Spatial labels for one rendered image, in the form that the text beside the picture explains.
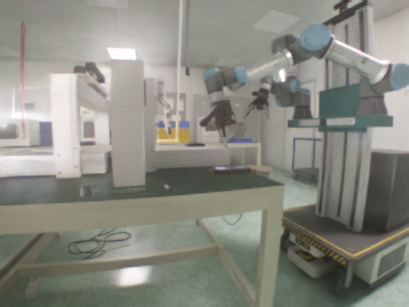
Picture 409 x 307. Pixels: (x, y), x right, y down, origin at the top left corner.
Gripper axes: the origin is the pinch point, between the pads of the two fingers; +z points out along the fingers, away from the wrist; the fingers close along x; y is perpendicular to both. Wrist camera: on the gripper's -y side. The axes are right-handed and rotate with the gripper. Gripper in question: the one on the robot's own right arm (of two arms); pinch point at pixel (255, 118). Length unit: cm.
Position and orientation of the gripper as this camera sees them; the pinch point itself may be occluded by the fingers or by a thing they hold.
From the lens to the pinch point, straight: 125.2
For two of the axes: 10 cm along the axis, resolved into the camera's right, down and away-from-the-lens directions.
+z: -3.0, 9.3, -1.9
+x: -7.7, -1.2, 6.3
